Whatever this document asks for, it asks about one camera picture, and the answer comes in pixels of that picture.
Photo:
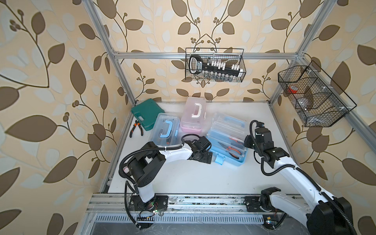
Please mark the blue toolbox with clear lid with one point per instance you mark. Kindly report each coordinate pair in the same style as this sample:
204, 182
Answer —
165, 130

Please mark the black wire basket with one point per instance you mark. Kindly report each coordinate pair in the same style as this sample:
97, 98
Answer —
322, 99
215, 78

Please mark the green plastic tool case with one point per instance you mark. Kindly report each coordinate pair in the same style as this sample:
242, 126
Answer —
146, 113

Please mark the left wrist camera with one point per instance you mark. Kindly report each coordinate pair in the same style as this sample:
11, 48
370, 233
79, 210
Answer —
203, 144

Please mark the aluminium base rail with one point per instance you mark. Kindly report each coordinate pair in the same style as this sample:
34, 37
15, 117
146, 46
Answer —
201, 204

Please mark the orange handled pliers in box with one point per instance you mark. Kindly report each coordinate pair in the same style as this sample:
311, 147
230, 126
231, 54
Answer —
232, 151

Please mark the black wire basket on back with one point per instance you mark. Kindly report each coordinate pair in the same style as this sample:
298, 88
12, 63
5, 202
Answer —
215, 78

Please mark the orange black pliers on table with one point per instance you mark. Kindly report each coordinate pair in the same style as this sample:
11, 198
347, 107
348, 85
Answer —
136, 124

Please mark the black socket set holder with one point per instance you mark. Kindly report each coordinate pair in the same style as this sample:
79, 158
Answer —
230, 65

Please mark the pink toolbox with clear lid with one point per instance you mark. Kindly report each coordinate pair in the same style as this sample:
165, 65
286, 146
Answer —
193, 116

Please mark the black wire basket on right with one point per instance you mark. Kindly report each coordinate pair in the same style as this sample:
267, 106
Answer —
322, 99

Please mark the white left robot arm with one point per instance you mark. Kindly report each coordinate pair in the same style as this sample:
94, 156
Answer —
139, 168

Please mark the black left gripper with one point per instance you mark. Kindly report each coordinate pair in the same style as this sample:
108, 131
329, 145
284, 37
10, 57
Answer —
206, 158

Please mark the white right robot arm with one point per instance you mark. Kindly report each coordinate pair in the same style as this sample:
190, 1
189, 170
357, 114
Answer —
321, 212

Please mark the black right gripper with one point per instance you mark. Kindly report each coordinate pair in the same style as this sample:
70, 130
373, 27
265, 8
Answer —
248, 138

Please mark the red tape roll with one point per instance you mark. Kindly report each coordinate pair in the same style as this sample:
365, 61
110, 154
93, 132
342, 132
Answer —
292, 89

